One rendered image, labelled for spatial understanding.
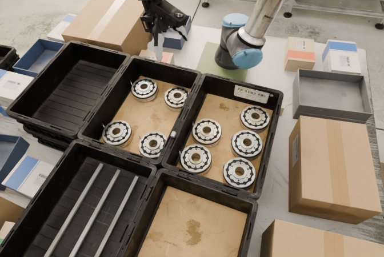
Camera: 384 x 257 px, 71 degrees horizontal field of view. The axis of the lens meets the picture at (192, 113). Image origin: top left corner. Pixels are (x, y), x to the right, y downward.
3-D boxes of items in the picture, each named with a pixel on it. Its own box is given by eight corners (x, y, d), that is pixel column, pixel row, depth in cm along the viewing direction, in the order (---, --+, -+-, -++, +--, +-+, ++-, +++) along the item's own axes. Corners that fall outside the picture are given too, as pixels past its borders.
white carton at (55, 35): (75, 26, 155) (69, 13, 148) (93, 31, 153) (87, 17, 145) (54, 49, 145) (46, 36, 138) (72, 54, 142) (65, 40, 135)
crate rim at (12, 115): (72, 43, 116) (70, 39, 114) (133, 58, 109) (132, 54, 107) (6, 116, 95) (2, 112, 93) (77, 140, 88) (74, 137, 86)
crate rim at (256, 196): (203, 76, 102) (203, 71, 100) (283, 95, 95) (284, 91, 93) (160, 169, 81) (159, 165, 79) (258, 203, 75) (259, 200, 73)
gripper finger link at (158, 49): (150, 60, 91) (153, 32, 89) (162, 63, 87) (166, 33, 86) (143, 60, 88) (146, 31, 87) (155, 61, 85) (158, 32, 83)
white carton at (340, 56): (322, 53, 135) (328, 39, 128) (347, 56, 133) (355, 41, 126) (324, 83, 124) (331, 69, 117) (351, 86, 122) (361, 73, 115)
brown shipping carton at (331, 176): (288, 137, 109) (300, 115, 96) (346, 145, 106) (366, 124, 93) (288, 212, 93) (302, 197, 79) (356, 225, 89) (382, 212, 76)
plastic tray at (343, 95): (295, 112, 110) (299, 104, 106) (295, 76, 121) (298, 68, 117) (366, 121, 106) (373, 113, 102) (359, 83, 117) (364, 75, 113)
